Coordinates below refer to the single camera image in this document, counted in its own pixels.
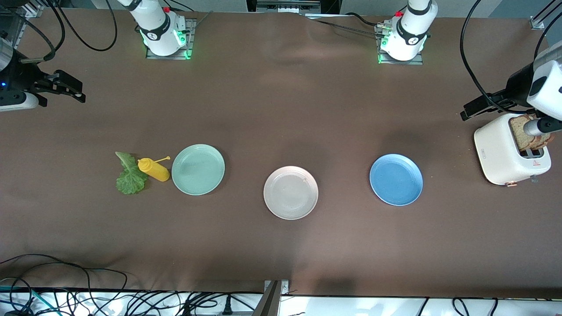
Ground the black base cable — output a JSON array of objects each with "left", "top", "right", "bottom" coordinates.
[{"left": 345, "top": 12, "right": 383, "bottom": 29}]

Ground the aluminium frame rail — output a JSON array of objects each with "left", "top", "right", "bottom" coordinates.
[
  {"left": 529, "top": 0, "right": 562, "bottom": 30},
  {"left": 0, "top": 0, "right": 44, "bottom": 49}
]

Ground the green lettuce leaf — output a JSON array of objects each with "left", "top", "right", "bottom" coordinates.
[{"left": 115, "top": 151, "right": 149, "bottom": 195}]

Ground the teal cable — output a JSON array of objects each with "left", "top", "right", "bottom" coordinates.
[{"left": 0, "top": 285, "right": 47, "bottom": 313}]

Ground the light brown bread slice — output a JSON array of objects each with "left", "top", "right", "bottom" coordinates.
[{"left": 511, "top": 115, "right": 535, "bottom": 151}]

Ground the dark aluminium post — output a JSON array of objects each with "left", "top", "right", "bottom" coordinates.
[{"left": 254, "top": 281, "right": 281, "bottom": 316}]

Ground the white toaster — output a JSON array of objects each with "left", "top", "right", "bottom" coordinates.
[{"left": 473, "top": 113, "right": 552, "bottom": 187}]

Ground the long black floor cable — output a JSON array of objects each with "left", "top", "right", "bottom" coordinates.
[{"left": 0, "top": 254, "right": 129, "bottom": 316}]

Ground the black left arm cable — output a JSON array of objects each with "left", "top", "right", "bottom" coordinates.
[{"left": 460, "top": 0, "right": 562, "bottom": 110}]

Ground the brown table cloth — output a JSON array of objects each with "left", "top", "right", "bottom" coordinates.
[{"left": 0, "top": 8, "right": 562, "bottom": 299}]

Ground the mint green plate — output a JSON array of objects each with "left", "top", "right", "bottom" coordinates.
[{"left": 171, "top": 144, "right": 225, "bottom": 196}]

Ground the black control box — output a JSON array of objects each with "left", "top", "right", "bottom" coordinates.
[{"left": 246, "top": 0, "right": 342, "bottom": 16}]

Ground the yellow mustard squeeze bottle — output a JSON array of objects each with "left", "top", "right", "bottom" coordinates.
[{"left": 137, "top": 156, "right": 171, "bottom": 182}]

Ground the beige plate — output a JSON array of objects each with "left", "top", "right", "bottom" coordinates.
[{"left": 263, "top": 166, "right": 319, "bottom": 220}]

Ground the blue plate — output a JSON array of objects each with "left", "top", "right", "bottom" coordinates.
[{"left": 369, "top": 154, "right": 424, "bottom": 206}]

